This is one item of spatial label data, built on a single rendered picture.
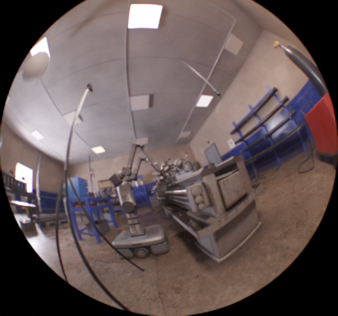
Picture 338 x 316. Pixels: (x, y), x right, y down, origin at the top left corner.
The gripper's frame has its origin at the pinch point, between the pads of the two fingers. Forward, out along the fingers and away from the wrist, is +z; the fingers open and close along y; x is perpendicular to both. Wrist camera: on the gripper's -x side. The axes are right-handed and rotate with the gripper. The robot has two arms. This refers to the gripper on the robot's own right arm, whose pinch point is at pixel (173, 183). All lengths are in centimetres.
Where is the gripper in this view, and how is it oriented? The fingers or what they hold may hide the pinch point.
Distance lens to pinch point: 116.3
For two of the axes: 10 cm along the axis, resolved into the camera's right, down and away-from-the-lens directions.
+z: 7.2, 6.7, -1.9
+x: -6.8, 6.0, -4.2
